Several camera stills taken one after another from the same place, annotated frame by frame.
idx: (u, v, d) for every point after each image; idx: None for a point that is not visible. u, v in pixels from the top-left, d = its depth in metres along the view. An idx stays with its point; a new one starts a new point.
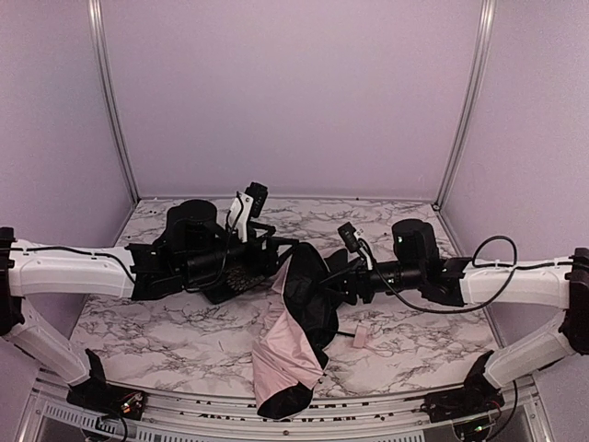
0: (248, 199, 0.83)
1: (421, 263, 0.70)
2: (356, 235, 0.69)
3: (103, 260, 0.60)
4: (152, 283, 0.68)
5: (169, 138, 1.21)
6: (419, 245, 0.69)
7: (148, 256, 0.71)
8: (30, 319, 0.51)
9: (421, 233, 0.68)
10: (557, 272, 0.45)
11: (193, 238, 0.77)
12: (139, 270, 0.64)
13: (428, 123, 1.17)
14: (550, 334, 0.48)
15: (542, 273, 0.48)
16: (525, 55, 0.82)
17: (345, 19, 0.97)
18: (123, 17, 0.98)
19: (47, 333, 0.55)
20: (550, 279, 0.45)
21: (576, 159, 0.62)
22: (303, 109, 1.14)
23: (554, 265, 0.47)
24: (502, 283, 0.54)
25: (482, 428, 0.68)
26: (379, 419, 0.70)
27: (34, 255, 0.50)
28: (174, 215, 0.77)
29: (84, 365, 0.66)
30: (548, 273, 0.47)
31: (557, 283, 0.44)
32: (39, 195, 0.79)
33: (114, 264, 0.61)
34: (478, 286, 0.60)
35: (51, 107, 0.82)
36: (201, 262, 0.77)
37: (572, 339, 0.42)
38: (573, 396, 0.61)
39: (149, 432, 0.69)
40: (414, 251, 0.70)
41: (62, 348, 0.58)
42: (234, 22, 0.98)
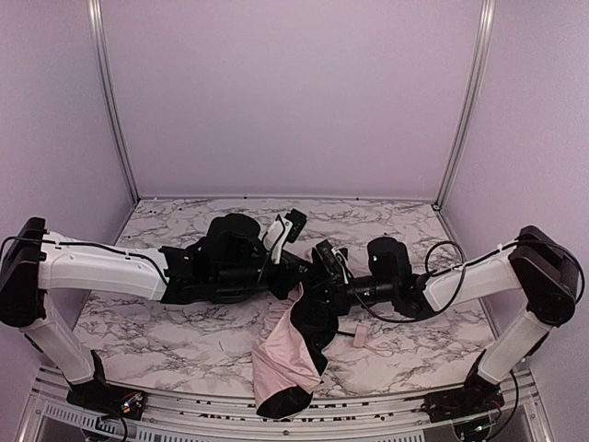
0: (287, 222, 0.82)
1: (394, 279, 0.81)
2: (333, 250, 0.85)
3: (137, 261, 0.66)
4: (183, 288, 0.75)
5: (170, 139, 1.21)
6: (392, 262, 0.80)
7: (182, 261, 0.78)
8: (51, 315, 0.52)
9: (394, 253, 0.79)
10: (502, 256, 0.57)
11: (234, 250, 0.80)
12: (171, 273, 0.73)
13: (428, 123, 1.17)
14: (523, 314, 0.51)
15: (489, 261, 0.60)
16: (526, 54, 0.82)
17: (344, 19, 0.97)
18: (123, 17, 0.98)
19: (63, 331, 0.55)
20: (496, 262, 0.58)
21: (576, 158, 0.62)
22: (303, 109, 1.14)
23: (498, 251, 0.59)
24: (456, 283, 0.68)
25: (482, 428, 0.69)
26: (379, 419, 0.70)
27: (67, 250, 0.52)
28: (220, 223, 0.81)
29: (90, 366, 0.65)
30: (495, 259, 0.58)
31: (502, 264, 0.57)
32: (39, 196, 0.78)
33: (147, 267, 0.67)
34: (439, 292, 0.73)
35: (51, 107, 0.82)
36: (233, 275, 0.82)
37: (538, 312, 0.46)
38: (574, 395, 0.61)
39: (149, 432, 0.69)
40: (389, 268, 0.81)
41: (73, 346, 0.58)
42: (234, 22, 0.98)
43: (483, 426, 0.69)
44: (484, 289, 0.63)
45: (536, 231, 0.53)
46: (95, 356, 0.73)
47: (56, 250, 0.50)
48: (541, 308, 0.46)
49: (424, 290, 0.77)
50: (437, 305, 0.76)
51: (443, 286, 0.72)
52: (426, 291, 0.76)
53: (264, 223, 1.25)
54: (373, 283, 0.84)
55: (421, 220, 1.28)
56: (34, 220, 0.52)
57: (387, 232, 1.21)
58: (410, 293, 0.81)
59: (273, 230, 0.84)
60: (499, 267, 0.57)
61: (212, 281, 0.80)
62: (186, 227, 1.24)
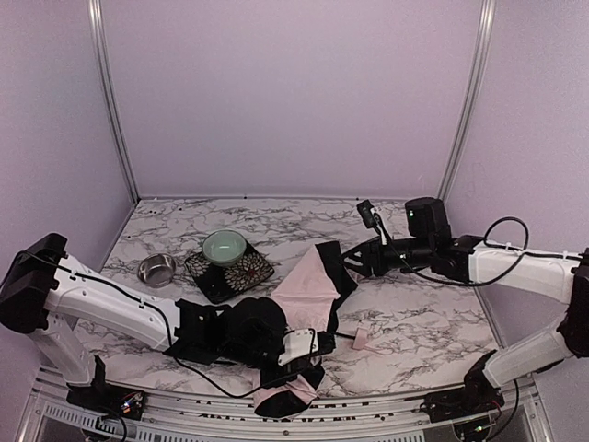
0: (314, 346, 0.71)
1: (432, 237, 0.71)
2: (373, 211, 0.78)
3: (151, 313, 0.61)
4: (187, 350, 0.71)
5: (170, 139, 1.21)
6: (428, 219, 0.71)
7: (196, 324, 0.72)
8: (54, 324, 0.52)
9: (431, 205, 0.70)
10: (565, 264, 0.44)
11: (249, 333, 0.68)
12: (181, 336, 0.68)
13: (428, 124, 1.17)
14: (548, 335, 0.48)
15: (549, 262, 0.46)
16: (525, 55, 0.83)
17: (344, 18, 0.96)
18: (122, 17, 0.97)
19: (66, 339, 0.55)
20: (557, 271, 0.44)
21: (576, 158, 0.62)
22: (303, 110, 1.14)
23: (562, 258, 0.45)
24: (509, 266, 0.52)
25: (482, 428, 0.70)
26: (379, 419, 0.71)
27: (85, 284, 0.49)
28: (251, 303, 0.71)
29: (89, 372, 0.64)
30: (557, 264, 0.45)
31: (561, 273, 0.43)
32: (38, 196, 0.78)
33: (157, 320, 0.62)
34: (488, 264, 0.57)
35: (51, 109, 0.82)
36: (240, 354, 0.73)
37: (568, 336, 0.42)
38: (573, 396, 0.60)
39: (149, 432, 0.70)
40: (426, 225, 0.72)
41: (74, 354, 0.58)
42: (233, 22, 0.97)
43: (483, 426, 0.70)
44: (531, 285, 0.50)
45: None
46: (97, 363, 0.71)
47: (69, 279, 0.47)
48: (571, 333, 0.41)
49: (469, 254, 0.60)
50: (476, 276, 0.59)
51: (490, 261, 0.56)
52: (472, 258, 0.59)
53: (264, 223, 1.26)
54: (411, 250, 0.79)
55: None
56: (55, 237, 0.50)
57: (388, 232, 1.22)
58: (452, 248, 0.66)
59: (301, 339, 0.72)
60: (554, 278, 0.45)
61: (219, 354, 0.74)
62: (186, 227, 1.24)
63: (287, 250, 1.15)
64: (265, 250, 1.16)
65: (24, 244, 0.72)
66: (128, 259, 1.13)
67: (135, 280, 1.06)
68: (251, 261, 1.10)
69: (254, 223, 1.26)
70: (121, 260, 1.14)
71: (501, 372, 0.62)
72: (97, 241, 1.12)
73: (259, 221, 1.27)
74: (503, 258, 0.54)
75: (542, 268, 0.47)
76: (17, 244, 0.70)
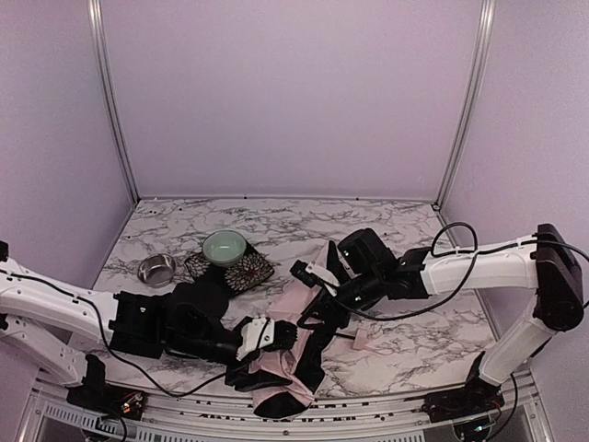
0: (269, 337, 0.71)
1: (374, 267, 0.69)
2: (308, 270, 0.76)
3: (88, 308, 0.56)
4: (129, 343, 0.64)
5: (170, 139, 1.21)
6: (364, 252, 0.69)
7: (136, 315, 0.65)
8: (18, 325, 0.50)
9: (362, 238, 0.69)
10: (523, 252, 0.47)
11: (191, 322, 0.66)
12: (118, 330, 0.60)
13: (428, 124, 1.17)
14: (527, 321, 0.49)
15: (507, 255, 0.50)
16: (525, 55, 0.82)
17: (344, 18, 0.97)
18: (122, 17, 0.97)
19: (38, 339, 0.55)
20: (517, 261, 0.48)
21: (576, 158, 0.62)
22: (303, 110, 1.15)
23: (517, 247, 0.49)
24: (467, 270, 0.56)
25: (482, 428, 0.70)
26: (380, 419, 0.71)
27: (17, 283, 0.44)
28: (183, 287, 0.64)
29: (76, 371, 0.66)
30: (513, 255, 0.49)
31: (523, 262, 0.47)
32: (38, 196, 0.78)
33: (96, 316, 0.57)
34: (441, 274, 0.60)
35: (51, 110, 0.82)
36: (186, 344, 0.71)
37: (545, 316, 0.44)
38: (573, 396, 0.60)
39: (149, 432, 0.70)
40: (365, 258, 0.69)
41: (51, 354, 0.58)
42: (234, 23, 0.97)
43: (483, 426, 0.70)
44: (490, 281, 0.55)
45: (554, 230, 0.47)
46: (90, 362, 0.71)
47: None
48: (550, 315, 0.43)
49: (421, 272, 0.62)
50: (434, 287, 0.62)
51: (447, 271, 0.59)
52: (425, 273, 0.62)
53: (264, 223, 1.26)
54: (359, 288, 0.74)
55: (421, 220, 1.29)
56: None
57: (388, 232, 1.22)
58: (398, 268, 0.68)
59: (251, 331, 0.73)
60: (519, 266, 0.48)
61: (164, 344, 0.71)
62: (186, 227, 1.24)
63: (287, 250, 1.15)
64: (265, 250, 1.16)
65: (23, 244, 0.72)
66: (128, 259, 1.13)
67: (134, 280, 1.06)
68: (251, 261, 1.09)
69: (253, 223, 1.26)
70: (121, 260, 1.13)
71: (493, 368, 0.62)
72: (97, 241, 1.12)
73: (259, 222, 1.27)
74: (459, 266, 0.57)
75: (502, 261, 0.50)
76: (17, 243, 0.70)
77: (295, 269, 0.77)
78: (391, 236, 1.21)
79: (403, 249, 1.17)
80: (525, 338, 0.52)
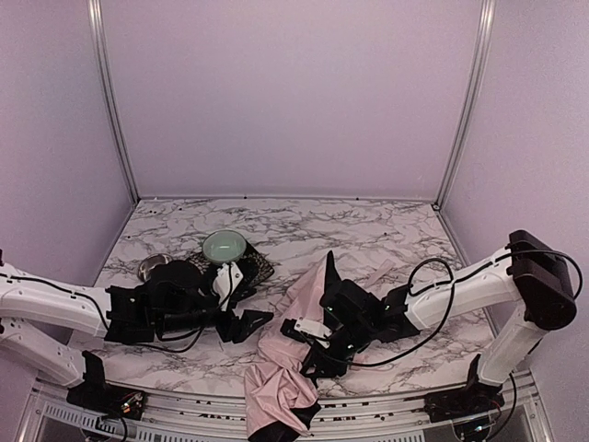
0: (238, 275, 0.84)
1: (361, 319, 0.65)
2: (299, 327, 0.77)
3: (83, 301, 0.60)
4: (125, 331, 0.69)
5: (170, 139, 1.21)
6: (347, 306, 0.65)
7: (127, 305, 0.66)
8: (12, 327, 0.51)
9: (343, 294, 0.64)
10: (499, 270, 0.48)
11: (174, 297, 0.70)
12: (115, 319, 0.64)
13: (428, 124, 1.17)
14: (519, 324, 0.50)
15: (484, 276, 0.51)
16: (525, 55, 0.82)
17: (345, 18, 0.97)
18: (122, 17, 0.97)
19: (32, 339, 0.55)
20: (496, 280, 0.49)
21: (575, 158, 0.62)
22: (303, 110, 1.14)
23: (491, 264, 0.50)
24: (448, 300, 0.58)
25: (482, 428, 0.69)
26: (380, 419, 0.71)
27: (17, 284, 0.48)
28: (159, 268, 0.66)
29: (76, 367, 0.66)
30: (490, 275, 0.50)
31: (502, 280, 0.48)
32: (38, 196, 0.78)
33: (91, 307, 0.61)
34: (425, 311, 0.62)
35: (51, 109, 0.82)
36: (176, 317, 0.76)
37: (538, 320, 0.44)
38: (573, 396, 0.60)
39: (149, 432, 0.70)
40: (351, 311, 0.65)
41: (49, 353, 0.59)
42: (234, 22, 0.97)
43: (483, 426, 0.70)
44: (478, 303, 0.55)
45: (527, 237, 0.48)
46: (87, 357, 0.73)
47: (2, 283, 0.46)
48: (543, 318, 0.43)
49: (407, 313, 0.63)
50: (423, 323, 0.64)
51: (430, 308, 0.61)
52: (409, 313, 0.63)
53: (264, 222, 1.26)
54: (348, 337, 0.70)
55: (421, 220, 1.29)
56: None
57: (388, 232, 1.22)
58: (385, 313, 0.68)
59: (221, 280, 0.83)
60: (498, 282, 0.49)
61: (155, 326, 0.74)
62: (186, 227, 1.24)
63: (287, 250, 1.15)
64: (265, 250, 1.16)
65: (22, 245, 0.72)
66: (128, 259, 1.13)
67: (135, 280, 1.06)
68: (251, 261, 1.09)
69: (253, 223, 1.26)
70: (121, 260, 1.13)
71: (490, 371, 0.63)
72: (97, 241, 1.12)
73: (259, 221, 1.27)
74: (441, 300, 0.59)
75: (480, 282, 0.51)
76: (17, 244, 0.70)
77: (284, 329, 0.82)
78: (391, 236, 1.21)
79: (403, 249, 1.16)
80: (519, 341, 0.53)
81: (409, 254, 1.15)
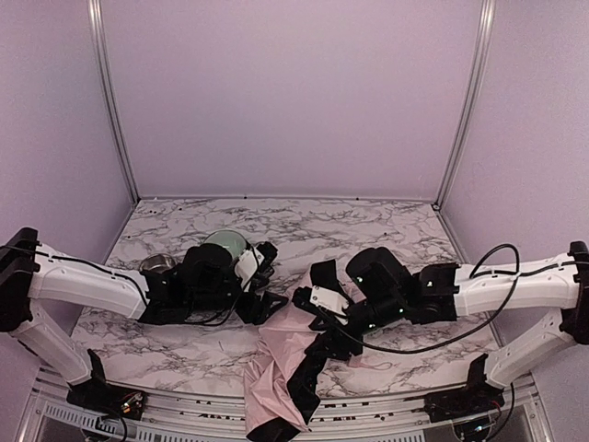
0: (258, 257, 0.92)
1: (394, 292, 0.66)
2: (315, 300, 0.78)
3: (122, 281, 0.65)
4: (161, 310, 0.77)
5: (170, 139, 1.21)
6: (381, 274, 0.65)
7: (159, 285, 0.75)
8: (39, 317, 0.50)
9: (380, 262, 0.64)
10: (565, 274, 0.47)
11: (207, 276, 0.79)
12: (152, 296, 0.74)
13: (428, 124, 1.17)
14: (552, 332, 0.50)
15: (548, 276, 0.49)
16: (525, 55, 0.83)
17: (344, 18, 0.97)
18: (122, 17, 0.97)
19: (52, 331, 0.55)
20: (561, 282, 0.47)
21: (575, 158, 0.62)
22: (302, 110, 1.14)
23: (558, 268, 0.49)
24: (508, 290, 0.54)
25: (481, 428, 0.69)
26: (379, 419, 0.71)
27: (60, 263, 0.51)
28: (197, 250, 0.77)
29: (86, 365, 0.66)
30: (556, 276, 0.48)
31: (565, 284, 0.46)
32: (38, 196, 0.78)
33: (131, 287, 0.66)
34: (476, 296, 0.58)
35: (50, 108, 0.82)
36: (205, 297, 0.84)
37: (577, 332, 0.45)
38: (573, 395, 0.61)
39: (149, 432, 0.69)
40: (382, 283, 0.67)
41: (65, 347, 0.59)
42: (234, 22, 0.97)
43: (483, 426, 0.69)
44: (528, 302, 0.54)
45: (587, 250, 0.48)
46: (90, 355, 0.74)
47: (49, 262, 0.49)
48: (581, 331, 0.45)
49: (455, 295, 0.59)
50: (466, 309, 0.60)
51: (480, 292, 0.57)
52: (458, 296, 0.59)
53: (264, 222, 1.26)
54: (370, 315, 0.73)
55: (421, 220, 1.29)
56: (26, 229, 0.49)
57: (388, 232, 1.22)
58: (424, 290, 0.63)
59: (244, 261, 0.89)
60: (560, 287, 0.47)
61: (186, 306, 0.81)
62: (186, 227, 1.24)
63: (287, 250, 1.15)
64: None
65: None
66: (128, 259, 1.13)
67: None
68: None
69: (253, 223, 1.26)
70: (121, 260, 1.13)
71: (502, 373, 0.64)
72: (97, 241, 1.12)
73: (259, 221, 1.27)
74: (497, 286, 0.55)
75: (543, 282, 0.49)
76: None
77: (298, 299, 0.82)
78: (391, 236, 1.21)
79: (403, 249, 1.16)
80: (542, 348, 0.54)
81: (409, 253, 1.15)
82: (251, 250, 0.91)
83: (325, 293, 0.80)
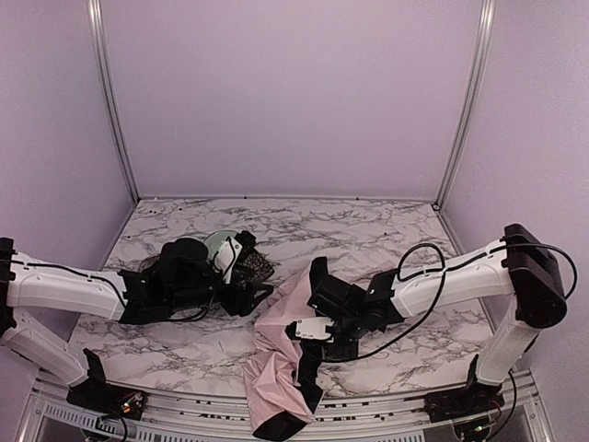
0: (236, 248, 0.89)
1: (344, 310, 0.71)
2: (298, 332, 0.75)
3: (100, 284, 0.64)
4: (141, 310, 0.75)
5: (170, 138, 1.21)
6: (328, 297, 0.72)
7: (138, 284, 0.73)
8: (23, 322, 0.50)
9: (318, 290, 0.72)
10: (493, 261, 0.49)
11: (184, 273, 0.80)
12: (130, 296, 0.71)
13: (429, 123, 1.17)
14: (512, 324, 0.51)
15: (478, 266, 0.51)
16: (525, 56, 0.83)
17: (344, 17, 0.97)
18: (122, 17, 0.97)
19: (40, 334, 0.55)
20: (489, 271, 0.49)
21: (575, 158, 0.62)
22: (303, 109, 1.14)
23: (487, 256, 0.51)
24: (438, 287, 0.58)
25: (481, 428, 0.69)
26: (380, 419, 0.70)
27: (35, 270, 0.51)
28: (171, 247, 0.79)
29: (82, 366, 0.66)
30: (483, 265, 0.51)
31: (494, 272, 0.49)
32: (37, 196, 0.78)
33: (109, 288, 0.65)
34: (412, 296, 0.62)
35: (50, 108, 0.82)
36: (186, 295, 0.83)
37: (526, 317, 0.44)
38: (572, 395, 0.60)
39: (148, 432, 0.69)
40: (333, 304, 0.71)
41: (57, 350, 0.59)
42: (234, 22, 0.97)
43: (483, 426, 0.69)
44: (463, 295, 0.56)
45: (523, 231, 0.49)
46: (86, 355, 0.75)
47: (23, 270, 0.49)
48: (532, 315, 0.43)
49: (392, 299, 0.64)
50: (409, 310, 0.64)
51: (416, 294, 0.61)
52: (395, 298, 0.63)
53: (264, 222, 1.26)
54: (345, 331, 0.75)
55: (421, 220, 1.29)
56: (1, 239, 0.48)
57: (388, 232, 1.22)
58: (369, 297, 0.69)
59: (223, 253, 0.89)
60: (491, 274, 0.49)
61: (166, 303, 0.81)
62: (186, 227, 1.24)
63: (287, 250, 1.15)
64: (265, 250, 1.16)
65: (23, 245, 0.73)
66: (128, 259, 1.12)
67: None
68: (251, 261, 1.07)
69: (253, 223, 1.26)
70: (121, 260, 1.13)
71: (489, 370, 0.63)
72: (97, 241, 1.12)
73: (259, 221, 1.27)
74: (430, 284, 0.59)
75: (474, 272, 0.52)
76: (17, 244, 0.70)
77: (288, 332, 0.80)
78: (392, 236, 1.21)
79: (403, 249, 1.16)
80: (514, 339, 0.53)
81: (409, 253, 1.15)
82: (227, 242, 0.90)
83: (307, 323, 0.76)
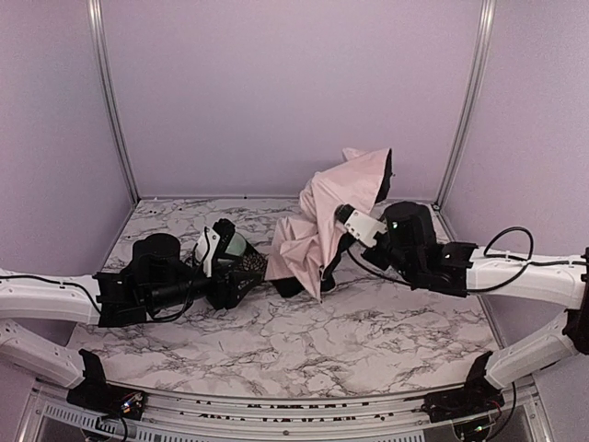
0: (216, 236, 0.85)
1: (419, 250, 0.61)
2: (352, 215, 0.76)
3: (71, 289, 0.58)
4: (118, 313, 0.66)
5: (170, 138, 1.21)
6: (417, 229, 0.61)
7: (114, 286, 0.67)
8: (8, 332, 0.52)
9: (419, 216, 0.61)
10: (573, 272, 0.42)
11: (157, 270, 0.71)
12: (104, 300, 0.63)
13: (429, 124, 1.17)
14: (555, 336, 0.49)
15: (557, 271, 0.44)
16: (525, 57, 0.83)
17: (343, 17, 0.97)
18: (121, 17, 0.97)
19: (30, 342, 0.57)
20: (567, 279, 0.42)
21: (575, 158, 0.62)
22: (303, 109, 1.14)
23: (569, 265, 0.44)
24: (513, 275, 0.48)
25: (482, 428, 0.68)
26: (380, 419, 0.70)
27: (5, 283, 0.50)
28: (140, 246, 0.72)
29: (77, 368, 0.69)
30: (564, 273, 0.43)
31: (572, 282, 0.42)
32: (37, 196, 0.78)
33: (81, 294, 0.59)
34: (487, 278, 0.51)
35: (50, 108, 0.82)
36: (165, 294, 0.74)
37: (577, 338, 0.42)
38: (574, 394, 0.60)
39: (148, 432, 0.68)
40: (416, 235, 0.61)
41: (50, 354, 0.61)
42: (234, 21, 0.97)
43: (483, 426, 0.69)
44: (532, 293, 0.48)
45: None
46: (84, 355, 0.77)
47: None
48: (583, 336, 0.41)
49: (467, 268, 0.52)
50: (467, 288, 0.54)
51: (491, 274, 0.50)
52: (470, 271, 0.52)
53: (264, 223, 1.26)
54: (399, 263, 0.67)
55: None
56: None
57: None
58: (443, 260, 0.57)
59: (201, 245, 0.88)
60: (567, 284, 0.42)
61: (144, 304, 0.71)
62: (186, 227, 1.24)
63: None
64: (265, 250, 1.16)
65: (23, 245, 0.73)
66: (128, 259, 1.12)
67: None
68: (251, 261, 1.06)
69: (253, 224, 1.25)
70: (121, 260, 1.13)
71: (502, 371, 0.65)
72: (97, 241, 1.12)
73: (259, 221, 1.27)
74: (509, 268, 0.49)
75: (551, 274, 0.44)
76: (17, 244, 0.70)
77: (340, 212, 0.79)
78: None
79: None
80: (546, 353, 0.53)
81: None
82: (203, 233, 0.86)
83: (362, 220, 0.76)
